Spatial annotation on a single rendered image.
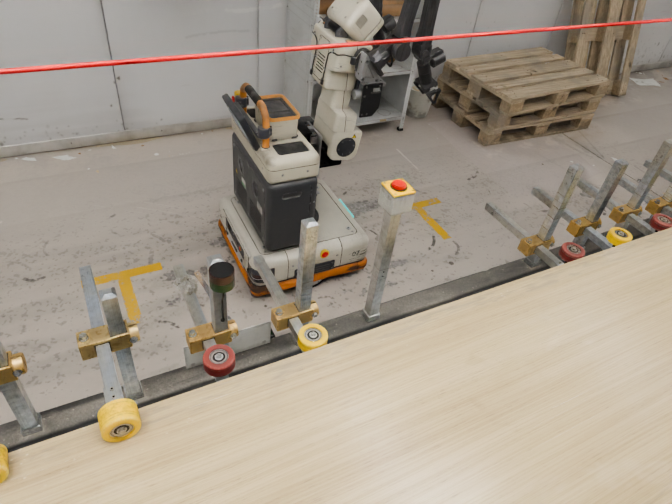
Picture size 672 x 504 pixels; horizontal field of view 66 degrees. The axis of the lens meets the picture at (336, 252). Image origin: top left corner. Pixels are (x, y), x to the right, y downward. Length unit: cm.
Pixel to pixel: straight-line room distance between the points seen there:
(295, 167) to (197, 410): 130
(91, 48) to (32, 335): 188
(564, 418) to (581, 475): 14
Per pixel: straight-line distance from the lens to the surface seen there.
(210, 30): 390
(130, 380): 150
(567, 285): 181
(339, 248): 267
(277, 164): 225
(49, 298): 292
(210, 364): 134
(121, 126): 403
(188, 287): 157
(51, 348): 269
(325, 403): 128
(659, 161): 236
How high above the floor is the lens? 198
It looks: 41 degrees down
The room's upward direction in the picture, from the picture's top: 8 degrees clockwise
